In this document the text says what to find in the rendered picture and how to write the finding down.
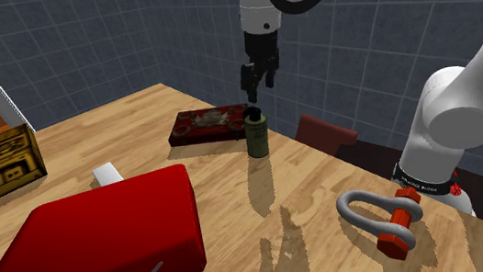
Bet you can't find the large red boxy appliance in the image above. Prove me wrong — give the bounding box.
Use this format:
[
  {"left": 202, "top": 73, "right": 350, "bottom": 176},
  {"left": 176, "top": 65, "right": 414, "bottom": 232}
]
[{"left": 0, "top": 161, "right": 209, "bottom": 272}]

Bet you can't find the red ornate flat box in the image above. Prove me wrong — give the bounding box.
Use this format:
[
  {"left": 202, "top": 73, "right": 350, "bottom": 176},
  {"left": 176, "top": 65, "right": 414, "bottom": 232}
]
[{"left": 164, "top": 103, "right": 254, "bottom": 149}]

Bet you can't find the grey shackle with red bolt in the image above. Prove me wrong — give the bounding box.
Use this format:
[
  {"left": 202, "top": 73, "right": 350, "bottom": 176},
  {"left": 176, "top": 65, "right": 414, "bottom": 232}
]
[{"left": 334, "top": 182, "right": 430, "bottom": 268}]

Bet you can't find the green bottle with black cap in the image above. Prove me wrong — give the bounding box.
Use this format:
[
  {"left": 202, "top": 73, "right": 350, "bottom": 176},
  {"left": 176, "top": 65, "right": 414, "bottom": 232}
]
[{"left": 241, "top": 105, "right": 272, "bottom": 160}]

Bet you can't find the dark red chair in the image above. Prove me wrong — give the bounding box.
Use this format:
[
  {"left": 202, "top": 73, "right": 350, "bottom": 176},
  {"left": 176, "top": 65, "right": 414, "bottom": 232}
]
[{"left": 291, "top": 108, "right": 362, "bottom": 162}]

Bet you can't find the small white flat block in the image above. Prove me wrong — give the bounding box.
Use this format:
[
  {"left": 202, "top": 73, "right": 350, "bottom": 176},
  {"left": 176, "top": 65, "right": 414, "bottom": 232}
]
[{"left": 90, "top": 160, "right": 126, "bottom": 188}]

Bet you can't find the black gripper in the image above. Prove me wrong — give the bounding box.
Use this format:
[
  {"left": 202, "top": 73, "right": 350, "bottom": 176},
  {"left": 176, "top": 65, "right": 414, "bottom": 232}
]
[{"left": 234, "top": 28, "right": 286, "bottom": 106}]

